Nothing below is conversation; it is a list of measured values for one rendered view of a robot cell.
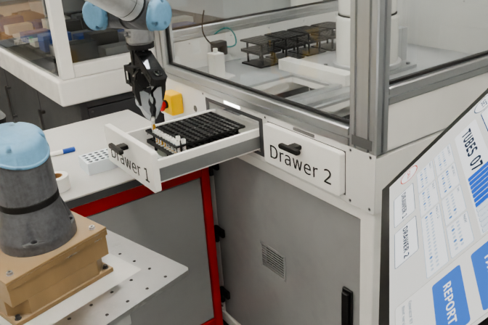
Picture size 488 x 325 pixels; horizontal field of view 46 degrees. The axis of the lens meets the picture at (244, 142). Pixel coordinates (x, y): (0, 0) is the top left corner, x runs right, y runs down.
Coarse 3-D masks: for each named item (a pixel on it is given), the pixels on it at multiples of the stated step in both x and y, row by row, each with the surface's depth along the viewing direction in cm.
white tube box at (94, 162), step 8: (96, 152) 177; (104, 152) 176; (80, 160) 174; (88, 160) 170; (96, 160) 171; (104, 160) 170; (88, 168) 168; (96, 168) 170; (104, 168) 171; (112, 168) 173
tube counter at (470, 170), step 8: (480, 152) 80; (472, 160) 80; (480, 160) 78; (464, 168) 81; (472, 168) 79; (480, 168) 77; (472, 176) 77; (480, 176) 75; (472, 184) 75; (480, 184) 73; (472, 192) 74; (480, 192) 72; (472, 200) 72; (480, 200) 71; (480, 208) 69; (480, 216) 68; (480, 224) 67
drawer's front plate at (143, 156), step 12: (108, 132) 159; (120, 132) 153; (132, 144) 146; (144, 144) 144; (120, 156) 156; (132, 156) 148; (144, 156) 142; (156, 156) 139; (132, 168) 151; (156, 168) 140; (144, 180) 146; (156, 180) 141; (156, 192) 142
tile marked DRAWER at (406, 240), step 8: (416, 216) 84; (408, 224) 84; (416, 224) 82; (400, 232) 85; (408, 232) 82; (416, 232) 80; (400, 240) 83; (408, 240) 81; (416, 240) 78; (400, 248) 81; (408, 248) 79; (416, 248) 77; (400, 256) 79; (408, 256) 77; (400, 264) 78
